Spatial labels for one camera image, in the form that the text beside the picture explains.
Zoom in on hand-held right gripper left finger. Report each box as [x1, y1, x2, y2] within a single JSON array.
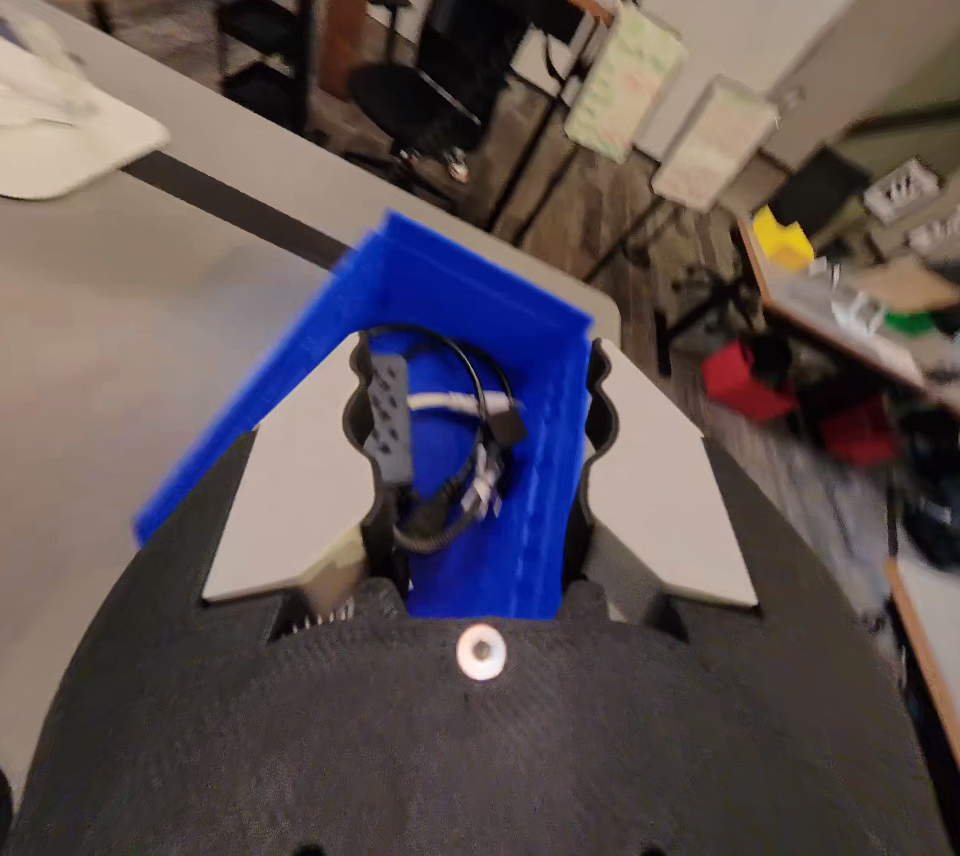
[[201, 332, 412, 606]]

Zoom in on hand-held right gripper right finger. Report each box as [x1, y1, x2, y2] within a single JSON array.
[[561, 338, 761, 610]]

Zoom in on black power plug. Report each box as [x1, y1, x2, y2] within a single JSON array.
[[480, 398, 530, 448]]

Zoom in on blue plastic bin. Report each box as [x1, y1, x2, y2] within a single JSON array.
[[133, 209, 595, 621]]

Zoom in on red bag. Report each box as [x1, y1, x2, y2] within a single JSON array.
[[701, 338, 800, 422], [817, 394, 901, 467]]

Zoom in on cluttered wooden edged table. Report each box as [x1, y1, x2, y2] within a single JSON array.
[[735, 211, 960, 415]]

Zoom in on yellow plastic bin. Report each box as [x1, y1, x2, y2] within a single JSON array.
[[752, 205, 816, 272]]

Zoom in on white marked board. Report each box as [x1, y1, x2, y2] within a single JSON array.
[[564, 1, 687, 163], [651, 76, 781, 212]]

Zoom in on white outlet block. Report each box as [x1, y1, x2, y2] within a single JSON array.
[[862, 158, 942, 223]]

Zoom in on black shelf rack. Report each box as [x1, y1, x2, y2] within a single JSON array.
[[210, 0, 316, 130]]

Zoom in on black office chair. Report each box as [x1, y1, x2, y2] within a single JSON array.
[[346, 0, 541, 186]]

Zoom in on white document stand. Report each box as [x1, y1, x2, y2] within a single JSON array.
[[0, 0, 172, 201]]

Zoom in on white cable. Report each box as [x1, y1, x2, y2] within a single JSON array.
[[408, 391, 526, 520]]

